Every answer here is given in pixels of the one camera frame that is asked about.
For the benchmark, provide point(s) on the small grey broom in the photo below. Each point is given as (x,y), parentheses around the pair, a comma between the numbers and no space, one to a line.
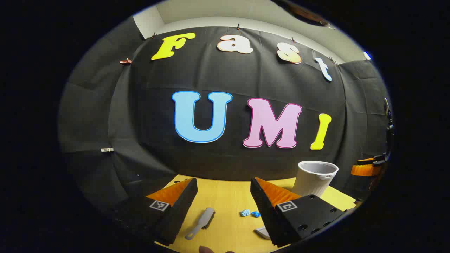
(205,218)

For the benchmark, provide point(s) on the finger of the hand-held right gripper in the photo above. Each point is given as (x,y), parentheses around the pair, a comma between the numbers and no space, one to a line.
(365,170)
(366,161)

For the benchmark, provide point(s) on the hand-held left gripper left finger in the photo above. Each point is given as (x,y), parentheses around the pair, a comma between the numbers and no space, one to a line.
(182,203)

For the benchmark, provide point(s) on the grey dustpan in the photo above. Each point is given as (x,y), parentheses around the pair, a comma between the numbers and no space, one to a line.
(263,232)

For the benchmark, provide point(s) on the light blue paper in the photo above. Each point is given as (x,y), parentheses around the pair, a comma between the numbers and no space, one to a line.
(245,213)

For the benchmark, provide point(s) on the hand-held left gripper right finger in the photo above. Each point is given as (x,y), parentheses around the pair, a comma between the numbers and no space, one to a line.
(262,203)

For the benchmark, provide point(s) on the copper clip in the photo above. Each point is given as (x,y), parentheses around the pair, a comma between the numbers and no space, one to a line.
(125,62)

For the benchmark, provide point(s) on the black backdrop cloth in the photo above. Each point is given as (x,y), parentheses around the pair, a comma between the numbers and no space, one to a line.
(211,77)

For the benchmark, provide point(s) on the white ribbed garbage bin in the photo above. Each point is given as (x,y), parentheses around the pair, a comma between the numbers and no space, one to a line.
(313,181)

